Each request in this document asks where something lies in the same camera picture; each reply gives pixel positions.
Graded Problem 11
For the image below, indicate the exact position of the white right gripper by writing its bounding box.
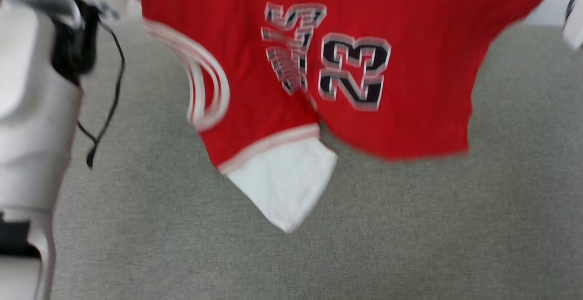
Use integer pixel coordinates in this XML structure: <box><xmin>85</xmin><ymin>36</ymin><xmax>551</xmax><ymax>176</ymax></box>
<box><xmin>562</xmin><ymin>0</ymin><xmax>583</xmax><ymax>51</ymax></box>

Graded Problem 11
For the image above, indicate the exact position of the red basketball jersey number 23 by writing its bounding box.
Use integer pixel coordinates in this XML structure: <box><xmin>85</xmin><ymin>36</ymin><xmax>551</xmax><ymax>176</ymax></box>
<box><xmin>125</xmin><ymin>0</ymin><xmax>565</xmax><ymax>234</ymax></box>

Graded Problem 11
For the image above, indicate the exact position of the grey fabric sofa seat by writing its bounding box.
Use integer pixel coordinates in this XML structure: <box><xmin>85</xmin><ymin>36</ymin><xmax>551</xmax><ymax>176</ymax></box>
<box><xmin>49</xmin><ymin>15</ymin><xmax>583</xmax><ymax>300</ymax></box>

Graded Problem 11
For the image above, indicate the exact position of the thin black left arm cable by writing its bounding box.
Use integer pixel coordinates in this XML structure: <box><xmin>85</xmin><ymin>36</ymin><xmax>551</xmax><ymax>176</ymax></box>
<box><xmin>77</xmin><ymin>18</ymin><xmax>126</xmax><ymax>169</ymax></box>

